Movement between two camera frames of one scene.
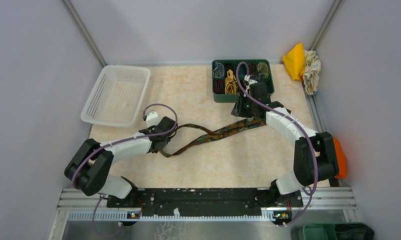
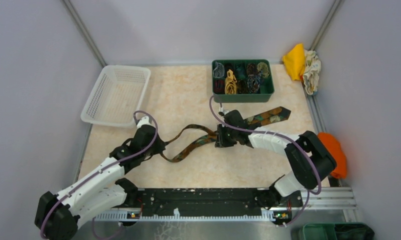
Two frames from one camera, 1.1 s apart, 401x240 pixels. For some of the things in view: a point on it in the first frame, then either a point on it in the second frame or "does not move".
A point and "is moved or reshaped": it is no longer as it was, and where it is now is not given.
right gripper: (238, 110) -> (220, 141)
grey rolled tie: (219, 70) does not move
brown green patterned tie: (231, 128) is moved or reshaped
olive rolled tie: (263, 67) does not move
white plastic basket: (116, 95) does not move
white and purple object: (247, 77) -> (222, 112)
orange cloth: (342, 160) does not move
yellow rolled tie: (230, 86) does not move
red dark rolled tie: (219, 86) does not move
